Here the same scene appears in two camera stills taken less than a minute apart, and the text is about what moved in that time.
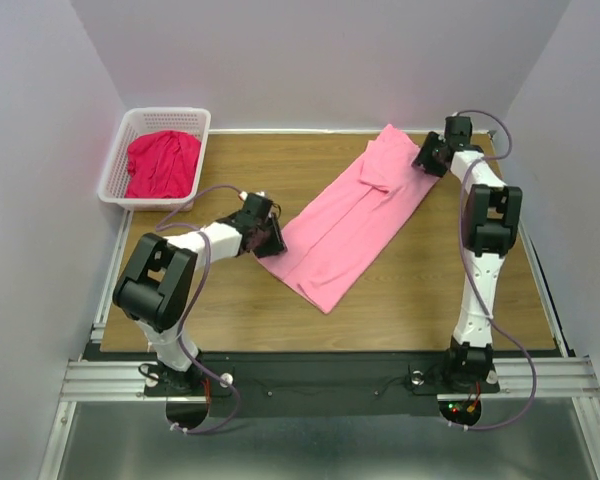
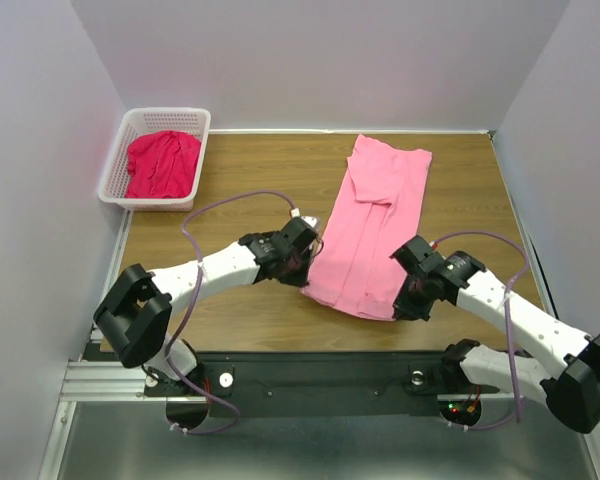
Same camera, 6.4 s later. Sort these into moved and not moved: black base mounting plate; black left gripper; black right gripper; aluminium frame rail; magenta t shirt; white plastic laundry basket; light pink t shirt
Moved: black right gripper; light pink t shirt; black left gripper
Not moved: aluminium frame rail; white plastic laundry basket; black base mounting plate; magenta t shirt
